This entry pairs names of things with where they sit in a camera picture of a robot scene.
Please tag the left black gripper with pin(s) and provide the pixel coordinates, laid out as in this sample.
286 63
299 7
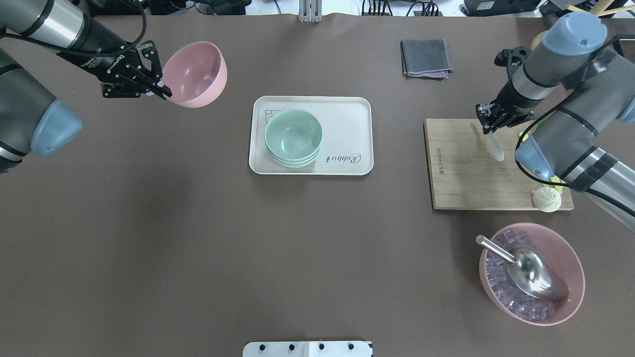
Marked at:
93 53

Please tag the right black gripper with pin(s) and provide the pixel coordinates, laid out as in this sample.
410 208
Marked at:
509 100

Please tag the white ceramic spoon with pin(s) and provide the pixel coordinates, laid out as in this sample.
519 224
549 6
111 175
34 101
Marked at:
494 148

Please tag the small pink bowl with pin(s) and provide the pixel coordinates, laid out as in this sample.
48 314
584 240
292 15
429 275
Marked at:
196 74

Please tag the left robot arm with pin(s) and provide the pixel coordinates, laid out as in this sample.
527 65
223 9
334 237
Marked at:
32 119

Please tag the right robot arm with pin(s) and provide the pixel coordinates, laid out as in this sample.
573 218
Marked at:
570 88

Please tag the lower green bowl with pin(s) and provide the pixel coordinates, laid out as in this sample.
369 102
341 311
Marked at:
296 164

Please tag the large pink ice bowl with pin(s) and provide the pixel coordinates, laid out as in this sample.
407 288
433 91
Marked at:
558 255

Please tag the wooden cutting board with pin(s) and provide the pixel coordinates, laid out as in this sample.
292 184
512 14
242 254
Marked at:
463 174

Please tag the purple cloth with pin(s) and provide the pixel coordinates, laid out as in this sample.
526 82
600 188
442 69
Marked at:
442 74

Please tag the yellow plastic knife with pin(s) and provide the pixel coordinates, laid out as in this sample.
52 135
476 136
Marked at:
553 180

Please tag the white toy bun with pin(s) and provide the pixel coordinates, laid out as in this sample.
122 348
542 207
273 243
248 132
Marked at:
546 199

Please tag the grey folded cloth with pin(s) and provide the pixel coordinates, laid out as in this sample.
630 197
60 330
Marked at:
424 55

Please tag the cream rabbit tray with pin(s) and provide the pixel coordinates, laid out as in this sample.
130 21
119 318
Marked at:
348 147

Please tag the metal ice scoop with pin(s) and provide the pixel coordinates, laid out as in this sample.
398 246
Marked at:
529 272

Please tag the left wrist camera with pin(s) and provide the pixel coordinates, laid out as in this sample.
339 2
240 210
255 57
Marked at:
512 59

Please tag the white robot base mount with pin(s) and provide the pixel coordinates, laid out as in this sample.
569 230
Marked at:
309 349

